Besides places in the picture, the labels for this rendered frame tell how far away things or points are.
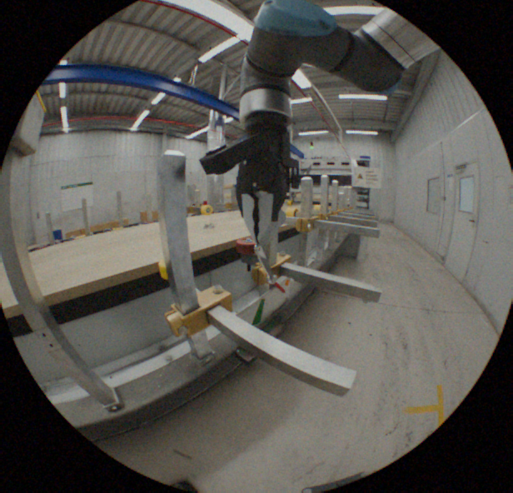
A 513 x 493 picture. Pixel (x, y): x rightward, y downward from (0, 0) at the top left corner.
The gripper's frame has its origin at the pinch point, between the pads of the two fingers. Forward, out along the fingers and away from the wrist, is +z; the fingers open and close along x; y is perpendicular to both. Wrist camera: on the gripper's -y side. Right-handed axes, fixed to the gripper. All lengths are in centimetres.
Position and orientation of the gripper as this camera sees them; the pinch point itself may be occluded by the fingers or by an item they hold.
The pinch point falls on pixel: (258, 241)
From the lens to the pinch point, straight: 26.7
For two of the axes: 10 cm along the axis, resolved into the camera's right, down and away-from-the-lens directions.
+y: 6.4, -2.0, 7.5
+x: -7.7, -1.6, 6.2
